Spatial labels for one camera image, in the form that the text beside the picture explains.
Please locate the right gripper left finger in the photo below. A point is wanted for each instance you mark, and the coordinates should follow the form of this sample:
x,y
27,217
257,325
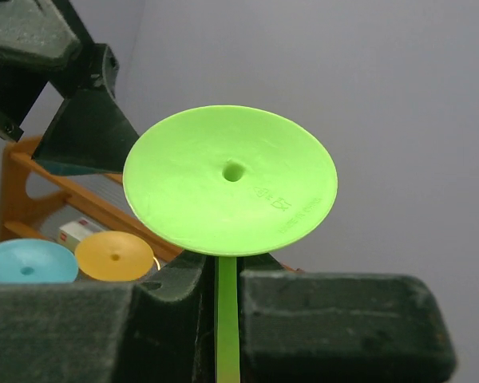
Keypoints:
x,y
158,330

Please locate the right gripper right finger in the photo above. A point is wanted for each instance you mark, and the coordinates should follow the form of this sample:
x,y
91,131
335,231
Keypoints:
x,y
299,326

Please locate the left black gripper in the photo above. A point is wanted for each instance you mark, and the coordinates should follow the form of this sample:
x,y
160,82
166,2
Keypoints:
x,y
46,42

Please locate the orange wine glass front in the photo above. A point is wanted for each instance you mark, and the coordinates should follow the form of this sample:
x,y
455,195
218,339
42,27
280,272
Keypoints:
x,y
114,256

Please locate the blue wine glass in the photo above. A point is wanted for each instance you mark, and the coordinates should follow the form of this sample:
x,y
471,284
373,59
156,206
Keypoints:
x,y
36,261

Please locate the green wine glass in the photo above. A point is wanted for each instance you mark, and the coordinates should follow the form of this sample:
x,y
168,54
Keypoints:
x,y
229,181

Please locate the wooden shelf rack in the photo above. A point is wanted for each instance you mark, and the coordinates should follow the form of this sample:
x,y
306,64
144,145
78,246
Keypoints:
x,y
21,215

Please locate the small white green box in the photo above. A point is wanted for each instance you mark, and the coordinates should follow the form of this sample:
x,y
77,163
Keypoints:
x,y
71,233

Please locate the gold wire wine glass rack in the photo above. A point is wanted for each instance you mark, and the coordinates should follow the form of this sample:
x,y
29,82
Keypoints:
x,y
155,265

